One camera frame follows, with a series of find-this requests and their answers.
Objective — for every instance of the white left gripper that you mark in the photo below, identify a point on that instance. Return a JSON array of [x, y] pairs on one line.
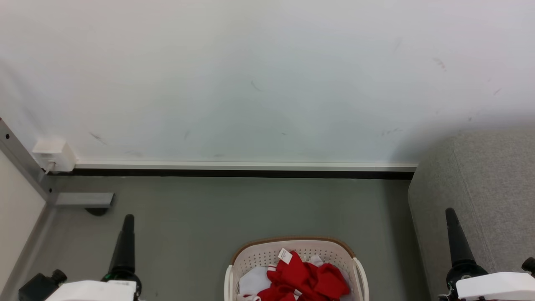
[[96, 291]]

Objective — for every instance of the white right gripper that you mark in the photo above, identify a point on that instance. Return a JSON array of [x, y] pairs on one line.
[[497, 286]]

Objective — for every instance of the red garment with white trim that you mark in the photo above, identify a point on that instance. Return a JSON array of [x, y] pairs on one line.
[[288, 271]]

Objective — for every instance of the grey fabric sofa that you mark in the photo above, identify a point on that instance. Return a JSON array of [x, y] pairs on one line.
[[489, 188]]

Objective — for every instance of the black caster wheel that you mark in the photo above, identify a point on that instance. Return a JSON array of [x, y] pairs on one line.
[[97, 211]]

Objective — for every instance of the white power plug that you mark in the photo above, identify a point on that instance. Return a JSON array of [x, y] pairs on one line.
[[50, 167]]

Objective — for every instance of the cream white side panel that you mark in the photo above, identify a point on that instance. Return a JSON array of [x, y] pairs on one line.
[[19, 217]]

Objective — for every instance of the white laundry basket brown rim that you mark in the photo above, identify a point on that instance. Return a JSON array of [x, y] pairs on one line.
[[250, 255]]

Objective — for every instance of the white black baseboard strip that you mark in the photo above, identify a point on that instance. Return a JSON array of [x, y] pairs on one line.
[[250, 169]]

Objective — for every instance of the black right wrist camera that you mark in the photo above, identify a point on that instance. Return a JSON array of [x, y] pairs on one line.
[[529, 265]]

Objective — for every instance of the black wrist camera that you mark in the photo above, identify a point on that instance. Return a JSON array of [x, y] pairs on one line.
[[39, 286], [529, 265]]

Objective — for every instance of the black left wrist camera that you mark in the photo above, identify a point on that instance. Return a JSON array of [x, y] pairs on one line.
[[39, 286]]

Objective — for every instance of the grey metal frame post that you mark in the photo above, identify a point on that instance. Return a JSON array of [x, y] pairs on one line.
[[21, 161]]

